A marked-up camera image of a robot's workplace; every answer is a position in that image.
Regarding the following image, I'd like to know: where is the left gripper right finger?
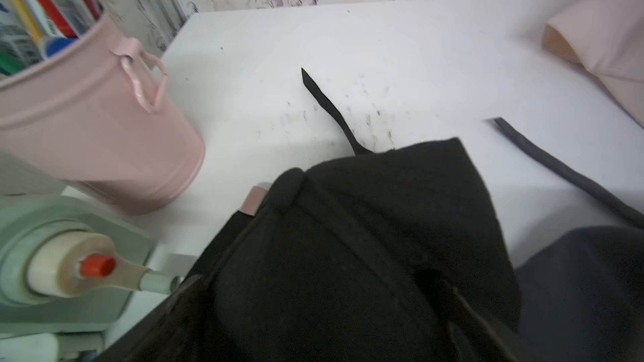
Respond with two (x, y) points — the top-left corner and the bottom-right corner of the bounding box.
(437, 278), (543, 361)

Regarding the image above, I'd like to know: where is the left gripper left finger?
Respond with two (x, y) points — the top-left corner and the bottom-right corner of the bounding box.
(96, 275), (206, 361)

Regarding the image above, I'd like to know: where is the black cap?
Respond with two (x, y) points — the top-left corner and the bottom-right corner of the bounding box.
(95, 67), (524, 362)

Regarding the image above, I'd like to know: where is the beige cap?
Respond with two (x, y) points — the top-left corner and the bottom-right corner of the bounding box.
(543, 0), (643, 125)

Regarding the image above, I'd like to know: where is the dark grey baseball cap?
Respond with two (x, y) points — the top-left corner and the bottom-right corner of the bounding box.
(493, 117), (643, 361)

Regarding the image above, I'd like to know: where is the green tape dispenser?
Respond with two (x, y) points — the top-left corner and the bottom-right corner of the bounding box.
(1, 196), (179, 336)

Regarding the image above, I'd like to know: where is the pink pen cup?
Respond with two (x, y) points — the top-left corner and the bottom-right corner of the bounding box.
(1, 0), (205, 215)

